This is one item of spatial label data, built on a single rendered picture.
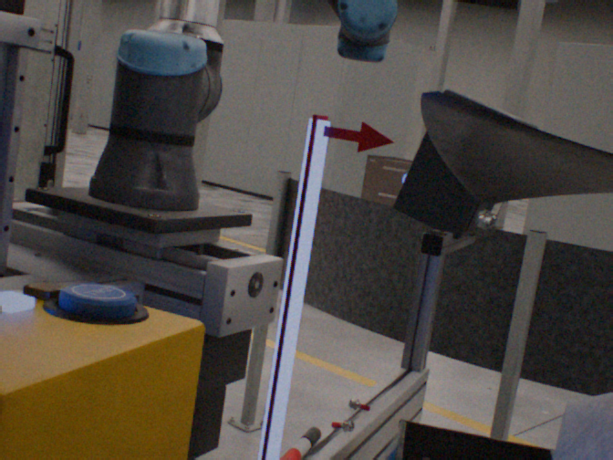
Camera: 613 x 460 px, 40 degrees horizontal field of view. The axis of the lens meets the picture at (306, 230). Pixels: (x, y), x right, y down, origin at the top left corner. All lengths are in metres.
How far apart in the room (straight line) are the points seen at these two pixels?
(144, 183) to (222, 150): 10.48
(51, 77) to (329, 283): 1.08
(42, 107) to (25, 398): 2.32
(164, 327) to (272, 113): 10.57
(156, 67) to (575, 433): 0.71
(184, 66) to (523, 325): 1.51
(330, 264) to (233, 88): 8.83
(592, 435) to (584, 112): 6.52
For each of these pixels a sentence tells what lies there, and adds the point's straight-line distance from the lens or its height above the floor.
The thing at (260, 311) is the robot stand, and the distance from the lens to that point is 1.13.
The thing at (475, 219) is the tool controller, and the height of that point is 1.08.
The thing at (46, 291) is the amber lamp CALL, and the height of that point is 1.08.
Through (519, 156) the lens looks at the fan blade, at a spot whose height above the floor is 1.18.
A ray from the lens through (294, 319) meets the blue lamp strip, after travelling 0.69.
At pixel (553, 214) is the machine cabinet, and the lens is 7.17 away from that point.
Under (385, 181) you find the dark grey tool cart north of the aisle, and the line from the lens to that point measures 7.55.
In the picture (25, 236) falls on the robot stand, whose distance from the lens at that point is 1.26.
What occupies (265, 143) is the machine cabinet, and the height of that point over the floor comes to 0.71.
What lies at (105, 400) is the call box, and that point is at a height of 1.05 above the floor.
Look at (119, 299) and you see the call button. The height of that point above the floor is 1.08.
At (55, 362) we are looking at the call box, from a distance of 0.38.
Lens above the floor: 1.19
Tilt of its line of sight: 8 degrees down
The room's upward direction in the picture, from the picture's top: 9 degrees clockwise
